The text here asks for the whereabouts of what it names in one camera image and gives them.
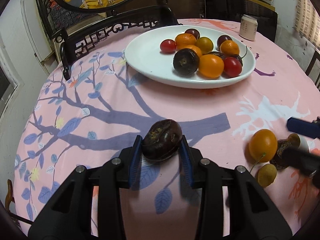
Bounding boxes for dark elongated water chestnut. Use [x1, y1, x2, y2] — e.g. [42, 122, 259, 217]
[270, 139, 292, 171]

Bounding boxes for window with white frame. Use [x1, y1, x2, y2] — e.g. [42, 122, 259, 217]
[0, 49, 20, 116]

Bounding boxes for large dark red plum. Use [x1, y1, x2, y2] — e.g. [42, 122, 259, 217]
[217, 35, 232, 50]

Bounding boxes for beige drink can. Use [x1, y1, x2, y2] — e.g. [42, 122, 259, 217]
[239, 15, 258, 41]

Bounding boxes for tan longan fruit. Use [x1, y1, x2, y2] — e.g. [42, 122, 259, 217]
[287, 133, 300, 148]
[257, 164, 277, 187]

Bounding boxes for red cherry tomato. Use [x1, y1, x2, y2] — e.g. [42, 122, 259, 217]
[160, 39, 176, 54]
[223, 57, 242, 77]

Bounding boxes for dark carved wooden chair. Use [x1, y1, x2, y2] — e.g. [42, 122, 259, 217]
[57, 5, 178, 81]

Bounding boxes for small orange tangerine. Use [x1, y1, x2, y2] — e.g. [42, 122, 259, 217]
[184, 45, 202, 57]

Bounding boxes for white oval plate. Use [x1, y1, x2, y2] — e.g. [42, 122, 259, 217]
[124, 25, 255, 89]

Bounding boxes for large dark water chestnut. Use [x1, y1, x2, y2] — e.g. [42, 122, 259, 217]
[173, 48, 200, 76]

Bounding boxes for dark chair behind table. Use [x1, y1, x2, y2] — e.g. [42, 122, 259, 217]
[204, 0, 278, 42]

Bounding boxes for small orange kumquat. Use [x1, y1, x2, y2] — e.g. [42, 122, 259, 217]
[220, 40, 240, 56]

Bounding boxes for yellow orange tomato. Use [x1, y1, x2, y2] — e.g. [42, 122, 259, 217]
[196, 37, 214, 55]

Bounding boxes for small orange tomato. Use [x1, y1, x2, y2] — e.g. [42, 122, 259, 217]
[248, 129, 278, 163]

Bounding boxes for large orange tangerine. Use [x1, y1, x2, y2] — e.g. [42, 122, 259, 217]
[175, 33, 197, 50]

